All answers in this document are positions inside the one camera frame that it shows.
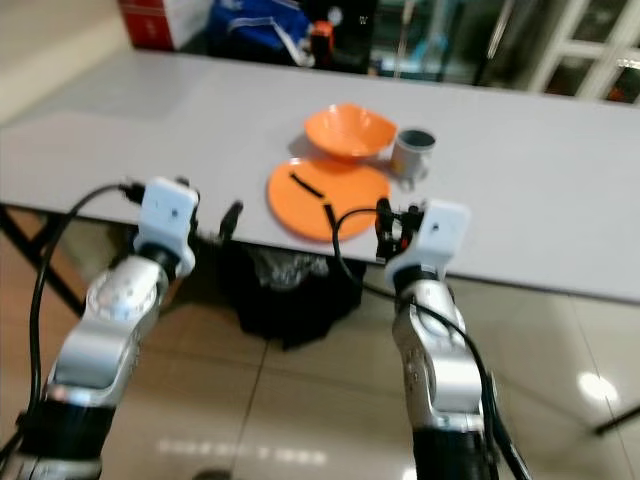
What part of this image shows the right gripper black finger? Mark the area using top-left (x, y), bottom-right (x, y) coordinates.
top-left (375, 197), bottom-right (395, 263)

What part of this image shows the orange plastic plate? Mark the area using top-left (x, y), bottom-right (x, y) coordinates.
top-left (267, 157), bottom-right (391, 242)

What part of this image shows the grey plastic cup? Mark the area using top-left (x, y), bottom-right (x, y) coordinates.
top-left (390, 128), bottom-right (437, 184)

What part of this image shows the black rubbish bag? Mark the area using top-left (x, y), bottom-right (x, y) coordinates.
top-left (220, 240), bottom-right (371, 351)

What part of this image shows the orange plastic bowl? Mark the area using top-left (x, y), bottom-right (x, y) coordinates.
top-left (304, 103), bottom-right (399, 161)

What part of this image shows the blue fabric bag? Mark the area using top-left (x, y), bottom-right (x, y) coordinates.
top-left (208, 0), bottom-right (312, 69)

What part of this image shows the small orange black device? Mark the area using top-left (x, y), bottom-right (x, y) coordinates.
top-left (309, 20), bottom-right (337, 60)

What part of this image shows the red cardboard box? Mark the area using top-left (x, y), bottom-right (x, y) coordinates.
top-left (117, 0), bottom-right (211, 51)

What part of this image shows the white framed glass door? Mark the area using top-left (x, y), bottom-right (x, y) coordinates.
top-left (525, 0), bottom-right (640, 103)

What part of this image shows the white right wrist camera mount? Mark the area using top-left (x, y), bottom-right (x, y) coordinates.
top-left (388, 199), bottom-right (472, 291)

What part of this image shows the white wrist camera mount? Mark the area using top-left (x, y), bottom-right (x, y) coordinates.
top-left (388, 199), bottom-right (472, 291)
top-left (140, 176), bottom-right (201, 273)

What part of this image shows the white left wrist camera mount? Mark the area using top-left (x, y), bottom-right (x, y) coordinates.
top-left (140, 176), bottom-right (201, 273)

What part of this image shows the black table leg frame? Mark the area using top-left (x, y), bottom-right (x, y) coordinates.
top-left (0, 205), bottom-right (91, 317)

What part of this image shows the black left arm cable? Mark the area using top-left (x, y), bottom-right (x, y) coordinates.
top-left (5, 180), bottom-right (146, 473)

